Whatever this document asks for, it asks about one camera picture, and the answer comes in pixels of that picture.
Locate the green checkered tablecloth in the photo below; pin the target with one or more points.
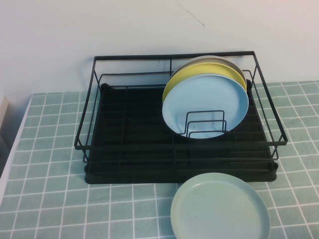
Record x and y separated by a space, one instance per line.
49 199

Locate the light blue plate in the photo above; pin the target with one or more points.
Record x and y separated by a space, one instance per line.
207 99

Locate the pale green plate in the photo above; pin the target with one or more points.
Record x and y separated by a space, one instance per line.
219 209

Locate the grey plate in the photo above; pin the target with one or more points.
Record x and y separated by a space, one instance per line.
211 58

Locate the yellow plate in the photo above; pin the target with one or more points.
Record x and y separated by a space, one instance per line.
184 74

